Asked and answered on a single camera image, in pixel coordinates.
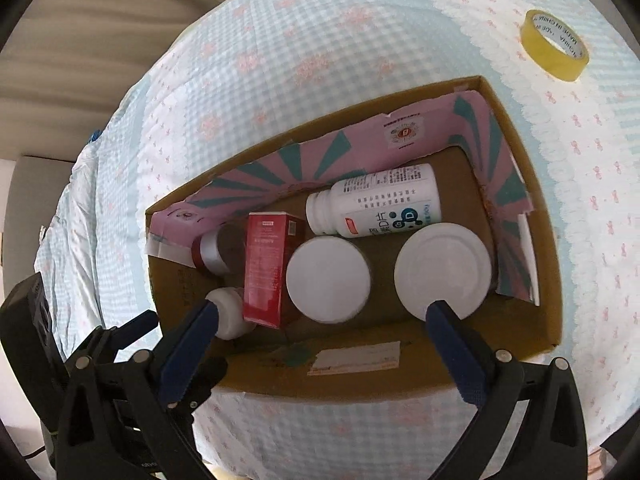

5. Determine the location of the small dark bottle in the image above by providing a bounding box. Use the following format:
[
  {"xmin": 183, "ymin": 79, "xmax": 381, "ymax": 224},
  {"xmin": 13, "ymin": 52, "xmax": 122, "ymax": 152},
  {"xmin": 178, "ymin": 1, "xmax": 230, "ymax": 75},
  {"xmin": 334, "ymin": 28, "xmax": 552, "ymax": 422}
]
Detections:
[{"xmin": 205, "ymin": 287, "xmax": 256, "ymax": 340}]

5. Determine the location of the red cap jar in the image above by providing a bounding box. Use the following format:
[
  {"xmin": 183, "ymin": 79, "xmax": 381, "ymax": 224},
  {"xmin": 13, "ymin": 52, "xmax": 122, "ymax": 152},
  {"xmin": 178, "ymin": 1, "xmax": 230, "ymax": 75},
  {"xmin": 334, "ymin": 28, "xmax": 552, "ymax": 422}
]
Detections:
[{"xmin": 191, "ymin": 224, "xmax": 246, "ymax": 276}]

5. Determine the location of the red carton box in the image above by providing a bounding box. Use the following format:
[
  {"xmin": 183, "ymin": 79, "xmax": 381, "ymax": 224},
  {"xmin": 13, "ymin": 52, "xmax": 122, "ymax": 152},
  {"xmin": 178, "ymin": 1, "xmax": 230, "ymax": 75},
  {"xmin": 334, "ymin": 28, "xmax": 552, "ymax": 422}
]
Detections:
[{"xmin": 243, "ymin": 211, "xmax": 306, "ymax": 330}]

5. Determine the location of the white pill bottle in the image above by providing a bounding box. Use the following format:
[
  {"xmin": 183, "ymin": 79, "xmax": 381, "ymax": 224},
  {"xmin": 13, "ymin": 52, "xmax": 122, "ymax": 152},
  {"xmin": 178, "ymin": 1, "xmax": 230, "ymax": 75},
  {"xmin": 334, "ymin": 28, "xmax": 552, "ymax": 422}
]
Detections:
[{"xmin": 305, "ymin": 164, "xmax": 442, "ymax": 238}]

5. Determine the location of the yellow tape roll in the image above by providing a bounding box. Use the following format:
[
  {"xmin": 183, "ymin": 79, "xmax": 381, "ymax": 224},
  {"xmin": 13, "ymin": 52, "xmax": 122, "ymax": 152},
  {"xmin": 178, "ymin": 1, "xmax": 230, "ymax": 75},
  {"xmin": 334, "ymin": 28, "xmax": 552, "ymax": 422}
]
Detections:
[{"xmin": 520, "ymin": 9, "xmax": 590, "ymax": 82}]

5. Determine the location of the grey headboard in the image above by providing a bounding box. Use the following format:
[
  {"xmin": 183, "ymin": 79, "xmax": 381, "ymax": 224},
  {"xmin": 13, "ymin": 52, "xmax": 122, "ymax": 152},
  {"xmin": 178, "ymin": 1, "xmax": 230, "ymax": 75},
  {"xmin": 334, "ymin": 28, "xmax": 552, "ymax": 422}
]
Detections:
[{"xmin": 2, "ymin": 156, "xmax": 73, "ymax": 290}]

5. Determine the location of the cardboard box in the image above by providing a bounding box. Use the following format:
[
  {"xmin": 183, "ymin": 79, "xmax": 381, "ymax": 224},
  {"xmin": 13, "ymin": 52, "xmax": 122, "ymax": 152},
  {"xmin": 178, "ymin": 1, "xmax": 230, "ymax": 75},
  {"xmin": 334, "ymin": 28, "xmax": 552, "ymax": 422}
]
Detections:
[{"xmin": 144, "ymin": 75, "xmax": 564, "ymax": 403}]

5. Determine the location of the beige curtain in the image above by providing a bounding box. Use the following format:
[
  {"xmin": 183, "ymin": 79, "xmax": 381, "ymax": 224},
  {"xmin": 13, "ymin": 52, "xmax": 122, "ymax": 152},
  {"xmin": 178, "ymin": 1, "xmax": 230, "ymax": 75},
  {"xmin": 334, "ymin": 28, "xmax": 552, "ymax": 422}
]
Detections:
[{"xmin": 1, "ymin": 0, "xmax": 224, "ymax": 160}]

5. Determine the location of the checkered floral bed sheet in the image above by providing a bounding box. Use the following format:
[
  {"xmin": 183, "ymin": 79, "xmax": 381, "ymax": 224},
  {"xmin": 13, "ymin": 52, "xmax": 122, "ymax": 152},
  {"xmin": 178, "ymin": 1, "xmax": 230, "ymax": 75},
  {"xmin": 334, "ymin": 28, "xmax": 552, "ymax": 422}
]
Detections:
[{"xmin": 35, "ymin": 0, "xmax": 639, "ymax": 448}]

